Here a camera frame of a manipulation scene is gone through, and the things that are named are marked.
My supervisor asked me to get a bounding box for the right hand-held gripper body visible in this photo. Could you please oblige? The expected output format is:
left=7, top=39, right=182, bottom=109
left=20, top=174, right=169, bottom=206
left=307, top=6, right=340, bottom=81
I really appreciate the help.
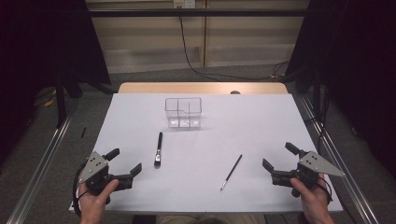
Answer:
left=290, top=151, right=346, bottom=199

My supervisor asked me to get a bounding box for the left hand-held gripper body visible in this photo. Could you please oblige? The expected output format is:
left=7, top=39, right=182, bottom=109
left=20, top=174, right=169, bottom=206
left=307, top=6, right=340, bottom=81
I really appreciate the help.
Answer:
left=78, top=151, right=120, bottom=205

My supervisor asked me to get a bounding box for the thin black makeup pencil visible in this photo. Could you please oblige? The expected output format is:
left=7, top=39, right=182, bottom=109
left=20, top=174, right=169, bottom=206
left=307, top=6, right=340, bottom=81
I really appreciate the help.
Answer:
left=219, top=154, right=243, bottom=192

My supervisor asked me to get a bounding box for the clear plastic organizer box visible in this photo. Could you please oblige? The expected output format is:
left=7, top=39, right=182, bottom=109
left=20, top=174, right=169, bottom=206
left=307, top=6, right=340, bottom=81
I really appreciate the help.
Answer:
left=163, top=96, right=203, bottom=129

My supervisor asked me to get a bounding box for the person's right hand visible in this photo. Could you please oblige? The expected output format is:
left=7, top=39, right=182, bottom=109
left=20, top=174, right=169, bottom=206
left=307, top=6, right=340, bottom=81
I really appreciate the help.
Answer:
left=290, top=174, right=332, bottom=217

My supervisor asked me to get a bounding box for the person's left hand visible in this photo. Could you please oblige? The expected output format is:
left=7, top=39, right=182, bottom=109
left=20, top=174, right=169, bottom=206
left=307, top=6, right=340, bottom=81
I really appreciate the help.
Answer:
left=78, top=179, right=120, bottom=220

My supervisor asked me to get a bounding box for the white table sheet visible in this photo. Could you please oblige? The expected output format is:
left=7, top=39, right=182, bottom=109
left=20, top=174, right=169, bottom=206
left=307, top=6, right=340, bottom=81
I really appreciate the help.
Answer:
left=68, top=92, right=344, bottom=215

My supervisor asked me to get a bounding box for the black curtain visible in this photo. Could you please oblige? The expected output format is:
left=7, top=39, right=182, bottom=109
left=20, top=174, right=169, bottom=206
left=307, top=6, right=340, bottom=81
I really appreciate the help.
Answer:
left=0, top=0, right=112, bottom=166
left=284, top=0, right=396, bottom=180

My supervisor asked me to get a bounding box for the left hand-held gripper cable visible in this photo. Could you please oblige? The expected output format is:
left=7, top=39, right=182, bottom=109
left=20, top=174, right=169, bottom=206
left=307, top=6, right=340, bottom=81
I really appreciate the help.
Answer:
left=72, top=160, right=90, bottom=217

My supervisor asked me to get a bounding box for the hand-held gripper cable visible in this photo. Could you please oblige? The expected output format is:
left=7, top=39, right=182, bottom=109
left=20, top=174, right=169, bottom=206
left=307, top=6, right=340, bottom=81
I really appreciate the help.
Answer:
left=72, top=160, right=90, bottom=217
left=317, top=174, right=333, bottom=206

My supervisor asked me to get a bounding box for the aluminium floor rail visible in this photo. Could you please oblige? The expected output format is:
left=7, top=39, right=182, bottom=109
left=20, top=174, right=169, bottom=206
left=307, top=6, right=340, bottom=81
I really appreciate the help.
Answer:
left=6, top=99, right=79, bottom=224
left=299, top=94, right=380, bottom=224

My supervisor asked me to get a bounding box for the right hand-held gripper cable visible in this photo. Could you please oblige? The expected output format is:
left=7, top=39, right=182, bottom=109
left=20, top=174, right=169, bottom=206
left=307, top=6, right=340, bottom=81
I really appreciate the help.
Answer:
left=317, top=174, right=333, bottom=206

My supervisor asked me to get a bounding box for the black stand post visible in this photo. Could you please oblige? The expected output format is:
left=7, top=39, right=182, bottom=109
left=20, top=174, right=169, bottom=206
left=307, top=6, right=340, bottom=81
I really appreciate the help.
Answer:
left=55, top=69, right=68, bottom=128

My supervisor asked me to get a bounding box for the long black wall cable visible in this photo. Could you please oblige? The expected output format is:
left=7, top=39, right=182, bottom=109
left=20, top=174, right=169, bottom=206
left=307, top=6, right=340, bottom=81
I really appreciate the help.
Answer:
left=177, top=7, right=290, bottom=81

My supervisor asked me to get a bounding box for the black horizontal frame bar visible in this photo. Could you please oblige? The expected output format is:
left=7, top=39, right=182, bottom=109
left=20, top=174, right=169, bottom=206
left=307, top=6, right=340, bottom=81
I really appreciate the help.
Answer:
left=88, top=8, right=312, bottom=18

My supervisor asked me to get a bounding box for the white wall socket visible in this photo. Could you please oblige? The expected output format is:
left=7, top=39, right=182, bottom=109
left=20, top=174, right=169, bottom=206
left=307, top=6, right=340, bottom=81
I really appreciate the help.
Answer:
left=173, top=0, right=196, bottom=9

